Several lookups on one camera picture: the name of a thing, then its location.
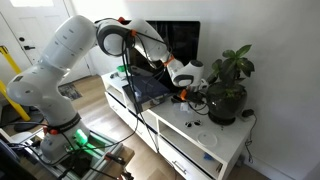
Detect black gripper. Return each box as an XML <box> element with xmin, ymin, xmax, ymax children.
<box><xmin>178</xmin><ymin>87</ymin><xmax>207</xmax><ymax>105</ymax></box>

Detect white plastic jar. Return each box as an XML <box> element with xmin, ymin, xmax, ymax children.
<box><xmin>196</xmin><ymin>130</ymin><xmax>219</xmax><ymax>149</ymax></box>

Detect white television stand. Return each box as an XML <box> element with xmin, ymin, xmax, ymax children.
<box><xmin>100</xmin><ymin>69</ymin><xmax>256</xmax><ymax>180</ymax></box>

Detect black flat screen television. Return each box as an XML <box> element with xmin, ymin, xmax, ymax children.
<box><xmin>121</xmin><ymin>20</ymin><xmax>201</xmax><ymax>95</ymax></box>

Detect black white patterned glasses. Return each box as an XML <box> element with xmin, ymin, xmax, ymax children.
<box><xmin>184</xmin><ymin>119</ymin><xmax>203</xmax><ymax>129</ymax></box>

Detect glossy black plant pot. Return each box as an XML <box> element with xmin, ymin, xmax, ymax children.
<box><xmin>205</xmin><ymin>82</ymin><xmax>249</xmax><ymax>127</ymax></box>

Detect dark blue cardboard box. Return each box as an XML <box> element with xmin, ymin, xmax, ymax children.
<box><xmin>121</xmin><ymin>75</ymin><xmax>172</xmax><ymax>114</ymax></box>

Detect green leafy houseplant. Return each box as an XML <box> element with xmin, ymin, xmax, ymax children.
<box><xmin>206</xmin><ymin>44</ymin><xmax>256</xmax><ymax>101</ymax></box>

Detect small blue object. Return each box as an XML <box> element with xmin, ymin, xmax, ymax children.
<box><xmin>202</xmin><ymin>152</ymin><xmax>215</xmax><ymax>162</ymax></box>

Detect green plastic bin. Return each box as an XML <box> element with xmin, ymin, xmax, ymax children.
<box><xmin>116</xmin><ymin>63</ymin><xmax>131</xmax><ymax>74</ymax></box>

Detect patterned door mat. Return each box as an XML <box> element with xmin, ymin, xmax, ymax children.
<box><xmin>57</xmin><ymin>82</ymin><xmax>84</xmax><ymax>102</ymax></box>

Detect white entry door with window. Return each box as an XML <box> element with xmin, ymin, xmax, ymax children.
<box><xmin>0</xmin><ymin>0</ymin><xmax>93</xmax><ymax>86</ymax></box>

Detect yellow pole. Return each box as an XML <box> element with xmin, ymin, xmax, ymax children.
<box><xmin>0</xmin><ymin>45</ymin><xmax>32</xmax><ymax>123</ymax></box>

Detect black wall power adapter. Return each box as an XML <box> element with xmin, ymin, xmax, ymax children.
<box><xmin>240</xmin><ymin>108</ymin><xmax>256</xmax><ymax>119</ymax></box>

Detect white drawer with metal handle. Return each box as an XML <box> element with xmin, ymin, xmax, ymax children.
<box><xmin>156</xmin><ymin>135</ymin><xmax>215</xmax><ymax>180</ymax></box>
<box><xmin>104</xmin><ymin>92</ymin><xmax>130</xmax><ymax>125</ymax></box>
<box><xmin>127</xmin><ymin>111</ymin><xmax>159</xmax><ymax>153</ymax></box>

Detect black adapter cable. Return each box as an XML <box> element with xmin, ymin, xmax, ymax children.
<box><xmin>244</xmin><ymin>114</ymin><xmax>259</xmax><ymax>165</ymax></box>

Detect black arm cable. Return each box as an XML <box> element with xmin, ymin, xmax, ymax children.
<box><xmin>119</xmin><ymin>29</ymin><xmax>175</xmax><ymax>155</ymax></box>

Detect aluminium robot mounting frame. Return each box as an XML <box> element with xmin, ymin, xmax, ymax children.
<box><xmin>19</xmin><ymin>129</ymin><xmax>135</xmax><ymax>180</ymax></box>

